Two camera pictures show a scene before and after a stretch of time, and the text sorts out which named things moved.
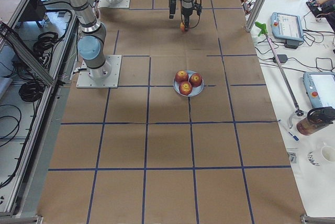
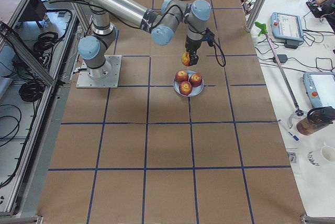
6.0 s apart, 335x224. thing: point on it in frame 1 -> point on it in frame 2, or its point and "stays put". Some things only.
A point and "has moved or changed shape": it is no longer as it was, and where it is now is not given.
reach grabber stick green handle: [262, 28] stays put
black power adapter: [282, 58] stays put
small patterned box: [292, 157] stays put
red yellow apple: [182, 26] has moved or changed shape
